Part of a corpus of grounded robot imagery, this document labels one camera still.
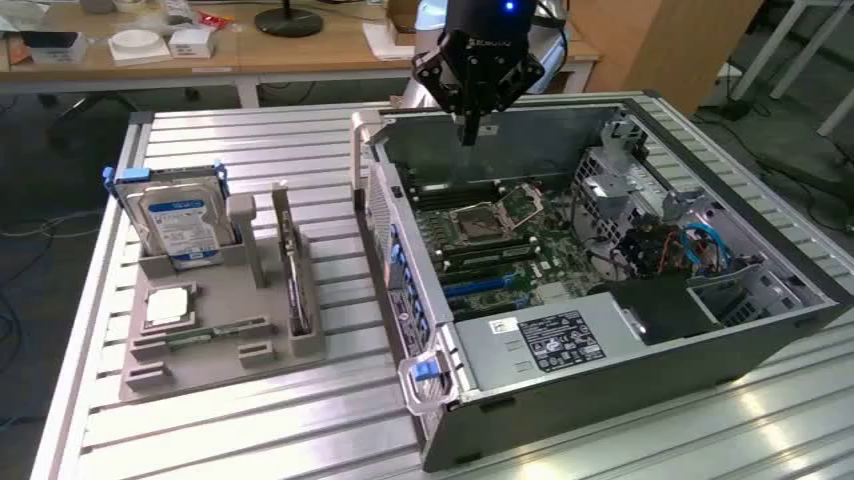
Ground white table frame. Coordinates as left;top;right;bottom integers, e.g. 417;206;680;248
728;0;854;137

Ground brown cardboard box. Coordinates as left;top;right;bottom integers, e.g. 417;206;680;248
385;0;428;35

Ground small white labelled box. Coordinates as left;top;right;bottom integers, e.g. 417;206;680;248
166;27;216;59

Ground white paper stack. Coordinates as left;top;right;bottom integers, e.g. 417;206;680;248
361;22;416;62

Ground wooden cabinet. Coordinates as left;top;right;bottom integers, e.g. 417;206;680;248
584;0;765;117

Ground open black PC case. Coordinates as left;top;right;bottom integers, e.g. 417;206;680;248
349;97;854;474

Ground hard disk in blue caddy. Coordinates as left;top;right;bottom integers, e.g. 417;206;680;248
100;160;232;274

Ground grey plastic parts rack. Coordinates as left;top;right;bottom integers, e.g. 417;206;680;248
117;182;328;404

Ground orange wire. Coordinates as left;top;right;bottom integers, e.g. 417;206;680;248
659;228;689;275

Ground blue wire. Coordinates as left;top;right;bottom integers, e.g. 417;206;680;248
679;222;735;272

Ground CPU socket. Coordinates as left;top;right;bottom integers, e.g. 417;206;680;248
449;202;512;246

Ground grey case handle blue latch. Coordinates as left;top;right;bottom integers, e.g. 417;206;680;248
396;344;461;416

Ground metal disk bay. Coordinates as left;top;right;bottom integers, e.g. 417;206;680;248
685;258;803;332

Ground metal socket cover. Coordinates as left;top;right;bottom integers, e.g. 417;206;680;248
496;183;545;229

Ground black round lamp base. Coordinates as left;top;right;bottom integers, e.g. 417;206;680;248
253;0;325;38

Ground silver CPU chip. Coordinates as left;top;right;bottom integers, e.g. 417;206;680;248
142;288;192;326

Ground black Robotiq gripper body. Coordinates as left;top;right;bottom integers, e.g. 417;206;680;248
439;0;537;101

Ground metal drive cage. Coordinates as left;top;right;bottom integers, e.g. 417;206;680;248
571;113;669;222

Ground green motherboard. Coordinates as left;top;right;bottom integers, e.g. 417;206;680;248
398;174;615;321

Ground wooden desk white legs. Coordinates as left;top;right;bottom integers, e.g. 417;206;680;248
0;0;601;109

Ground white round dish on block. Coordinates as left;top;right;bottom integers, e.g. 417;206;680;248
108;29;173;67

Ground blue expansion slot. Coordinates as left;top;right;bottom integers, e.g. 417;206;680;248
443;274;509;300

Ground silver power supply unit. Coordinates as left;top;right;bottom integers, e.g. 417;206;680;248
452;292;648;391

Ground black graphics card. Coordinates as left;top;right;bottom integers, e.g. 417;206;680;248
270;180;314;337

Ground white box black lid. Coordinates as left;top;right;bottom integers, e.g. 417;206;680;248
18;30;89;65

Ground green RAM stick white label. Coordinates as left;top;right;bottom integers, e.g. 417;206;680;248
162;322;258;346

